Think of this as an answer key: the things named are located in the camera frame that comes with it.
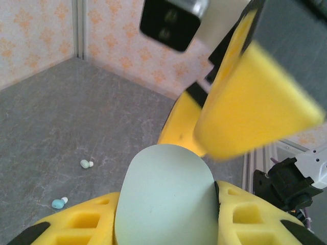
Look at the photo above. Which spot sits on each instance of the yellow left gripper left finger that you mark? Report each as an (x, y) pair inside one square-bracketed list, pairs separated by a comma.
[(76, 227)]

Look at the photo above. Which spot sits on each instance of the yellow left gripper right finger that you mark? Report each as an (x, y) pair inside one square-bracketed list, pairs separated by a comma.
[(250, 224)]

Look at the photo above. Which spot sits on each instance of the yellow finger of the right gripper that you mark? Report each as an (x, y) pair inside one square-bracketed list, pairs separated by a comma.
[(180, 122), (255, 107)]

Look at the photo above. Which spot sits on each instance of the mint green earbud charging case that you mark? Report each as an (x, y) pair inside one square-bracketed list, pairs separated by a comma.
[(166, 194)]

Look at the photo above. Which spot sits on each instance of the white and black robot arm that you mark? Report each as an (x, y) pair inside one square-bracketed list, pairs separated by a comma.
[(293, 178)]

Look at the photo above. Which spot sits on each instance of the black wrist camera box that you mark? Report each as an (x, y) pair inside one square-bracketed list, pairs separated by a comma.
[(168, 23)]

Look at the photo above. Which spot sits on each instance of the aluminium frame post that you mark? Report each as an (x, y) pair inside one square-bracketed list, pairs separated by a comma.
[(79, 28)]

